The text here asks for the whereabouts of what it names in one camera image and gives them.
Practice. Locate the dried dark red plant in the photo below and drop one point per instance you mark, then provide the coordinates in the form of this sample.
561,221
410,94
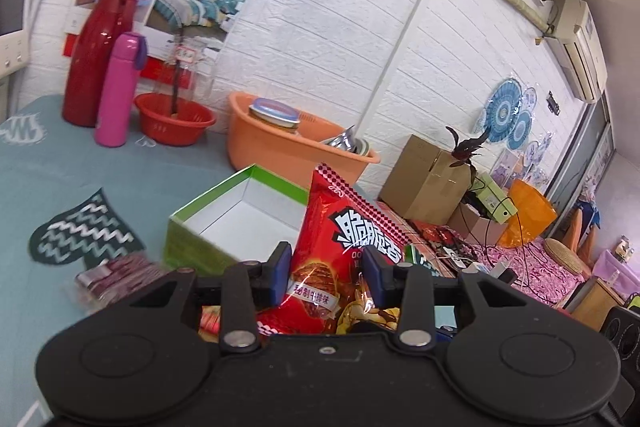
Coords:
462,152

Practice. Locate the pink bottle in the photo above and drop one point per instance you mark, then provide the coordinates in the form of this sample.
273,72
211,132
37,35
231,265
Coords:
117,97

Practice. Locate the purple box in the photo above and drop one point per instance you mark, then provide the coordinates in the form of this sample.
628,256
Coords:
617,272

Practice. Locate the large cardboard box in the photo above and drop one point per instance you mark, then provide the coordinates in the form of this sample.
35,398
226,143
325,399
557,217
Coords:
415,187

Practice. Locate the jar with blue lid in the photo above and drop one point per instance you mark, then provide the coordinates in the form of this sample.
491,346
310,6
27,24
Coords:
275,114

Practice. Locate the printed teal tablecloth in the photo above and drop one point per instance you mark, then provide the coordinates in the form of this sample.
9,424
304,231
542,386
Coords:
125,187

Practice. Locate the white appliance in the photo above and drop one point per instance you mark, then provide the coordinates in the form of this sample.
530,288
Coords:
12,52

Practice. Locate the green white snack packet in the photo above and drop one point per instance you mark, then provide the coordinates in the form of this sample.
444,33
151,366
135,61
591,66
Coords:
417,259

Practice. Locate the dark red snack packet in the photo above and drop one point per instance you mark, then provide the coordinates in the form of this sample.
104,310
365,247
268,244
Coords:
115,279

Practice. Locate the yellow leaf print snack bag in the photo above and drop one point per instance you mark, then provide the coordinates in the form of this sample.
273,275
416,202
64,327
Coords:
360,317

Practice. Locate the glass pitcher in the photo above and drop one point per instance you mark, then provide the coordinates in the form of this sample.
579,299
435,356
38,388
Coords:
195,77

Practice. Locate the orange plastic bag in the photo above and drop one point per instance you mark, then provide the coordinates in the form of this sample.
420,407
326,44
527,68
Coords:
530,212

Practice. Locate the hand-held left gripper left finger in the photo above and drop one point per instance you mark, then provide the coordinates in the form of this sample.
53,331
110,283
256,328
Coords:
281,277

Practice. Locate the air conditioner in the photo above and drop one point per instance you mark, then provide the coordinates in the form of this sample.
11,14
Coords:
575,37

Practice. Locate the small blue paper fan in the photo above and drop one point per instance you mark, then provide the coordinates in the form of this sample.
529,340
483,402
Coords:
529,99

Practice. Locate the orange plastic basin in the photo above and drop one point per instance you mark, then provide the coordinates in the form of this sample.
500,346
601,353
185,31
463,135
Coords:
280,152

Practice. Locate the black speaker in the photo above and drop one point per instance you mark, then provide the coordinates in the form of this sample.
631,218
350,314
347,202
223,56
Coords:
622,332

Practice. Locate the red packets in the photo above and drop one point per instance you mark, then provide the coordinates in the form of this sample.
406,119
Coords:
440,234

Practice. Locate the large blue paper fan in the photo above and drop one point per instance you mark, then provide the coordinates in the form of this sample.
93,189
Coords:
502,109

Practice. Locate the woven round cushion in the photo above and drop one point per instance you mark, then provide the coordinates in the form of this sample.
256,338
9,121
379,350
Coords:
565,254

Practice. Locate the red snack bag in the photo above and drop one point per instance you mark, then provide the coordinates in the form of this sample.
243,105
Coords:
325,227

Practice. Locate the small green box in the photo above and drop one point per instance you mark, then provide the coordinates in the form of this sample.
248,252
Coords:
492,199

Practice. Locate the white wall conduit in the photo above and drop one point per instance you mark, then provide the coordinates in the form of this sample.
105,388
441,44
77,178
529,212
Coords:
400,42

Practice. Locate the red plastic basket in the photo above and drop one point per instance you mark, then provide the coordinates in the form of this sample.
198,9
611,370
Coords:
170,127

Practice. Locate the pink floral bedsheet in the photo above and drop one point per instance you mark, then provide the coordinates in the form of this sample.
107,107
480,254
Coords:
540,277

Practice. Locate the dark stick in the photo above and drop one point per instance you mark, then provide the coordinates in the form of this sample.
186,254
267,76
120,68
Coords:
176,77

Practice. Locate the medium blue paper fan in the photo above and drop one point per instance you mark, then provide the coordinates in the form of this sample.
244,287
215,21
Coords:
520,132

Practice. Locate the green white cardboard box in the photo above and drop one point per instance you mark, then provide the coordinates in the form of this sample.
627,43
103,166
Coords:
240,212

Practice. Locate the red thermos jug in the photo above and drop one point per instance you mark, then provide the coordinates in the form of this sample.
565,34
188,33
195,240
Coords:
90,57

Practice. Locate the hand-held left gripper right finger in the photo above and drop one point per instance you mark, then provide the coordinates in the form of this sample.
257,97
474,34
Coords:
372,279

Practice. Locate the metal bowl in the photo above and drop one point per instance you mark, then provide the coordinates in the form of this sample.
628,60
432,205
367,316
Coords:
345,142

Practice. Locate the open small carton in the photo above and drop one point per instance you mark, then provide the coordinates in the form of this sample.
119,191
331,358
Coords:
475,227

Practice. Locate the white charger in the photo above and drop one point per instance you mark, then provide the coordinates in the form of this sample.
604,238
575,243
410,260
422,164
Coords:
502,271

